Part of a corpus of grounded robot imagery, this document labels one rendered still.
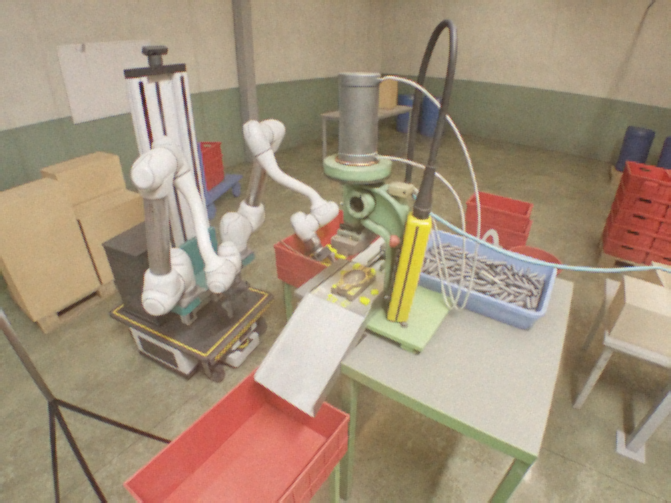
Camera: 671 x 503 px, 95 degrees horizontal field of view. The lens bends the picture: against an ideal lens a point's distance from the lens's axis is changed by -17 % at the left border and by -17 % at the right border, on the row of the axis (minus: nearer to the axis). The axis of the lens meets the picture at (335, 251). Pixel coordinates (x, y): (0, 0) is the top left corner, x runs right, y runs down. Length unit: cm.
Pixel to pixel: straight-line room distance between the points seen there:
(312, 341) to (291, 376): 14
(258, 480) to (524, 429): 87
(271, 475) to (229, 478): 15
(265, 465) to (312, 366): 42
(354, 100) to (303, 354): 81
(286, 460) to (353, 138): 111
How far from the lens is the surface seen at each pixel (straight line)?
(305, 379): 123
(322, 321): 128
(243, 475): 143
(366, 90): 108
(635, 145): 782
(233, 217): 222
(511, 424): 111
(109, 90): 540
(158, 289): 176
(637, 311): 219
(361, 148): 110
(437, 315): 129
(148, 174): 147
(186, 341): 229
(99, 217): 327
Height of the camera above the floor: 180
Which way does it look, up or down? 30 degrees down
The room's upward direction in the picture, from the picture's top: straight up
